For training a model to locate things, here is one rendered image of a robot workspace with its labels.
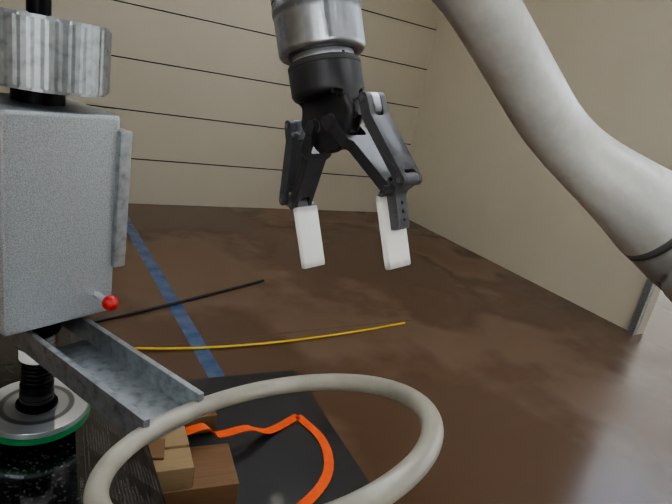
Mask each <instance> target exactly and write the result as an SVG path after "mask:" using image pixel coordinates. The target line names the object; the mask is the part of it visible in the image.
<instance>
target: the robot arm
mask: <svg viewBox="0 0 672 504"><path fill-rule="evenodd" d="M270 2H271V7H272V18H273V21H274V26H275V33H276V40H277V47H278V54H279V58H280V60H281V61H282V62H283V63H284V64H286V65H288V66H290V67H289V68H288V75H289V82H290V89H291V96H292V100H293V101H294V102H295V103H296V104H299V105H300V106H301V108H302V120H287V121H286V122H285V139H286V144H285V152H284V161H283V169H282V177H281V186H280V194H279V203H280V204H281V205H282V206H283V205H286V206H288V207H289V208H290V209H291V210H292V211H293V216H294V223H295V230H296V234H297V239H298V245H299V252H300V259H301V266H302V268H303V269H307V268H312V267H316V266H320V265H324V264H325V259H324V252H323V245H322V238H321V231H320V224H319V217H318V210H317V206H316V204H315V203H314V202H313V198H314V195H315V192H316V189H317V186H318V183H319V180H320V177H321V174H322V171H323V168H324V165H325V162H326V160H327V159H328V158H330V156H331V154H332V153H336V152H339V151H340V150H348V151H349V152H350V153H351V155H352V156H353V157H354V158H355V160H356V161H357V162H358V163H359V165H360V166H361V167H362V168H363V170H364V171H365V172H366V173H367V175H368V176H369V177H370V179H371V180H372V181H373V182H374V184H375V185H376V186H377V187H378V189H379V190H380V192H379V194H378V195H377V196H376V204H377V212H378V220H379V227H380V235H381V242H382V250H383V257H384V265H385V269H386V270H392V269H395V268H399V267H403V266H407V265H410V264H411V261H410V253H409V245H408V237H407V230H406V228H409V224H410V221H409V213H408V205H407V192H408V190H409V189H411V188H412V187H414V186H415V185H419V184H421V182H422V174H421V173H420V171H419V169H418V167H417V165H416V163H415V161H414V159H413V158H412V156H411V154H410V152H409V150H408V148H407V146H406V144H405V143H404V141H403V139H402V137H401V135H400V133H399V131H398V130H397V128H396V126H395V124H394V122H393V120H392V118H391V116H390V115H389V111H388V106H387V102H386V97H385V94H384V93H382V92H363V91H364V81H363V73H362V66H361V59H360V58H359V57H358V55H360V54H361V53H362V52H363V51H364V49H365V45H366V43H365V35H364V28H363V20H362V12H361V0H270ZM432 2H433V3H434V4H435V5H436V6H437V7H438V9H439V10H440V11H441V12H442V14H443V15H444V16H445V18H446V19H447V20H448V22H449V23H450V25H451V26H452V28H453V29H454V31H455V32H456V34H457V35H458V37H459V39H460V40H461V42H462V43H463V45H464V47H465V48H466V50H467V51H468V53H469V55H470V56H471V58H472V60H473V61H474V63H475V64H476V66H477V68H478V69H479V71H480V72H481V74H482V76H483V77H484V79H485V81H486V82H487V84H488V85H489V87H490V89H491V90H492V92H493V94H494V95H495V97H496V98H497V100H498V102H499V103H500V105H501V107H502V108H503V110H504V111H505V113H506V115H507V116H508V118H509V119H510V121H511V123H512V124H513V126H514V127H515V129H516V130H517V132H518V133H519V135H520V136H521V138H522V139H523V140H524V142H525V143H526V144H527V146H528V147H529V148H530V150H531V151H532V152H533V153H534V154H535V156H536V157H537V158H538V159H539V160H540V162H541V163H542V164H543V165H544V166H545V167H546V168H547V169H548V170H549V172H550V173H551V174H552V175H553V176H554V177H555V178H556V179H557V180H558V181H559V182H560V183H561V184H562V185H563V186H564V187H565V188H566V190H567V191H568V192H569V193H570V194H571V195H572V196H573V197H574V198H575V199H576V200H577V201H578V202H579V203H580V204H581V206H582V207H583V208H584V209H585V210H586V211H587V212H588V213H589V215H590V216H591V217H592V218H593V219H594V220H595V221H596V222H597V224H598V225H599V226H600V227H601V228H602V229H603V231H604V232H605V233H606V234H607V236H608V237H609V238H610V239H611V241H612V242H613V243H614V244H615V245H616V247H617V248H618V249H619V250H620V251H621V252H622V253H623V254H624V255H625V256H626V257H627V258H628V259H629V260H630V261H631V262H632V263H634V264H635V265H636V266H637V267H638V268H639V270H640V271H641V272H642V273H643V274H644V275H645V276H646V277H647V278H648V279H649V280H650V281H651V282H652V283H653V284H655V285H656V286H657V287H658V288H659V289H661V290H662V291H663V293H664V294H665V296H666V297H667V298H668V299H669V300H670V301H671V302H672V171H671V170H669V169H667V168H665V167H663V166H661V165H659V164H657V163H656V162H654V161H652V160H650V159H648V158H646V157H645V156H643V155H641V154H639V153H637V152H635V151H634V150H632V149H630V148H628V147H627V146H625V145H623V144H622V143H620V142H619V141H617V140H616V139H614V138H613V137H611V136H610V135H609V134H607V133H606V132H605V131H603V130H602V129H601V128H600V127H599V126H598V125H597V124H596V123H595V122H594V121H593V120H592V119H591V118H590V117H589V116H588V114H587V113H586V112H585V111H584V109H583V108H582V107H581V105H580V104H579V102H578V101H577V99H576V98H575V96H574V94H573V93H572V91H571V89H570V87H569V85H568V84H567V82H566V80H565V78H564V76H563V74H562V73H561V71H560V69H559V67H558V65H557V63H556V62H555V60H554V58H553V56H552V54H551V52H550V50H549V49H548V47H547V45H546V43H545V41H544V39H543V38H542V36H541V34H540V32H539V30H538V28H537V27H536V25H535V23H534V21H533V19H532V17H531V15H530V14H529V12H528V10H527V8H526V6H525V4H524V3H523V1H522V0H432ZM362 119H363V121H364V124H365V126H366V128H367V129H366V128H365V127H364V126H363V125H362V123H361V122H362ZM367 130H368V131H367ZM297 140H298V141H297ZM372 140H373V141H374V142H373V141H372ZM374 143H375V144H374ZM313 146H314V148H313ZM289 192H291V194H289Z"/></svg>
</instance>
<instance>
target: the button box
mask: <svg viewBox="0 0 672 504"><path fill-rule="evenodd" d="M132 135H133V133H132V132H131V131H128V130H125V129H122V128H120V130H118V133H117V153H116V173H115V193H114V213H113V232H112V252H111V266H112V267H114V268H115V267H120V266H124V265H125V254H126V237H127V220H128V203H129V186H130V169H131V152H132Z"/></svg>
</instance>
